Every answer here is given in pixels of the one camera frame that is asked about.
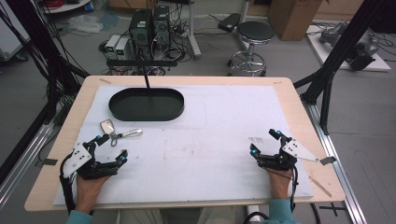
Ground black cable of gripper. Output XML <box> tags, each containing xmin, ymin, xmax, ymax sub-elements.
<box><xmin>59</xmin><ymin>154</ymin><xmax>78</xmax><ymax>216</ymax></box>
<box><xmin>289</xmin><ymin>166</ymin><xmax>300</xmax><ymax>213</ymax></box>

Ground person's right hand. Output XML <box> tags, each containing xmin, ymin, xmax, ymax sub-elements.
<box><xmin>267</xmin><ymin>168</ymin><xmax>294</xmax><ymax>201</ymax></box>

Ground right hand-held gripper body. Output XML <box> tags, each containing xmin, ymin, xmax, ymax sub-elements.
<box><xmin>257</xmin><ymin>138</ymin><xmax>319</xmax><ymax>172</ymax></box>

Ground black oval tray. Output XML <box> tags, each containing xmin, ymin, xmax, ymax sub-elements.
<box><xmin>108</xmin><ymin>87</ymin><xmax>186</xmax><ymax>122</ymax></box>

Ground person's left hand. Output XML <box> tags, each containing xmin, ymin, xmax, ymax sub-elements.
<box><xmin>75</xmin><ymin>175</ymin><xmax>110</xmax><ymax>214</ymax></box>

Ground grey power supply unit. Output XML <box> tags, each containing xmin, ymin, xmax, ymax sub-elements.
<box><xmin>115</xmin><ymin>37</ymin><xmax>131</xmax><ymax>61</ymax></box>
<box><xmin>105</xmin><ymin>34</ymin><xmax>121</xmax><ymax>61</ymax></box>

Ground white board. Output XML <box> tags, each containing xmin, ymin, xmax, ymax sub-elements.
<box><xmin>305</xmin><ymin>23</ymin><xmax>392</xmax><ymax>73</ymax></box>

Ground black round stool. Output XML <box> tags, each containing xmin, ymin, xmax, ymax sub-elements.
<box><xmin>226</xmin><ymin>21</ymin><xmax>276</xmax><ymax>77</ymax></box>

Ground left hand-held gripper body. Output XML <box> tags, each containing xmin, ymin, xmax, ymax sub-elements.
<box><xmin>63</xmin><ymin>141</ymin><xmax>121</xmax><ymax>181</ymax></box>

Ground aluminium rail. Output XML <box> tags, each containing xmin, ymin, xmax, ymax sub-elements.
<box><xmin>303</xmin><ymin>101</ymin><xmax>369</xmax><ymax>224</ymax></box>
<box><xmin>0</xmin><ymin>122</ymin><xmax>55</xmax><ymax>210</ymax></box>

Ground wooden table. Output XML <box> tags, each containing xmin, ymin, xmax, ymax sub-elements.
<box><xmin>23</xmin><ymin>75</ymin><xmax>347</xmax><ymax>213</ymax></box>

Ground black bar on thin stand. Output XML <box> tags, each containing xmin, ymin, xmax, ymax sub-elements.
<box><xmin>106</xmin><ymin>59</ymin><xmax>178</xmax><ymax>90</ymax></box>

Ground black computer tower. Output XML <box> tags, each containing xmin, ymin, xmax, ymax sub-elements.
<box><xmin>151</xmin><ymin>5</ymin><xmax>172</xmax><ymax>49</ymax></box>
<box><xmin>128</xmin><ymin>8</ymin><xmax>154</xmax><ymax>49</ymax></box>

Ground person's legs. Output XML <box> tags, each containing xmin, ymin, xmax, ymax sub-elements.
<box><xmin>115</xmin><ymin>206</ymin><xmax>238</xmax><ymax>224</ymax></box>

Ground key bunch with silver fob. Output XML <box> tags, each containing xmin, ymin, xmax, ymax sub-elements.
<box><xmin>99</xmin><ymin>119</ymin><xmax>145</xmax><ymax>147</ymax></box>

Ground white table leg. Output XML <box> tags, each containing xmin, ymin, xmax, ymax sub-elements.
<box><xmin>187</xmin><ymin>0</ymin><xmax>203</xmax><ymax>61</ymax></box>

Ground clear plastic bag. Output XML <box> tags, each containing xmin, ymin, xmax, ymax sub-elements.
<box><xmin>67</xmin><ymin>14</ymin><xmax>105</xmax><ymax>35</ymax></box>

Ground cardboard box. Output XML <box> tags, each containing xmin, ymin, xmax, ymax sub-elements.
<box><xmin>267</xmin><ymin>0</ymin><xmax>325</xmax><ymax>42</ymax></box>

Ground beige tape strip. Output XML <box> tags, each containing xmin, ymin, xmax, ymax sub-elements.
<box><xmin>307</xmin><ymin>175</ymin><xmax>333</xmax><ymax>199</ymax></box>

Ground white foam mat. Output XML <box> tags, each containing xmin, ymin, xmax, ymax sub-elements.
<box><xmin>52</xmin><ymin>84</ymin><xmax>314</xmax><ymax>207</ymax></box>

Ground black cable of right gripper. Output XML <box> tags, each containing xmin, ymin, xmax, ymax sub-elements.
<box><xmin>289</xmin><ymin>166</ymin><xmax>300</xmax><ymax>213</ymax></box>

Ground black metal frame strut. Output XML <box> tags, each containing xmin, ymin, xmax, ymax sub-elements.
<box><xmin>292</xmin><ymin>0</ymin><xmax>396</xmax><ymax>136</ymax></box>
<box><xmin>0</xmin><ymin>0</ymin><xmax>92</xmax><ymax>125</ymax></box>

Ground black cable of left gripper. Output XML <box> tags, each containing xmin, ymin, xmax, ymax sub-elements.
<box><xmin>59</xmin><ymin>154</ymin><xmax>78</xmax><ymax>216</ymax></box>

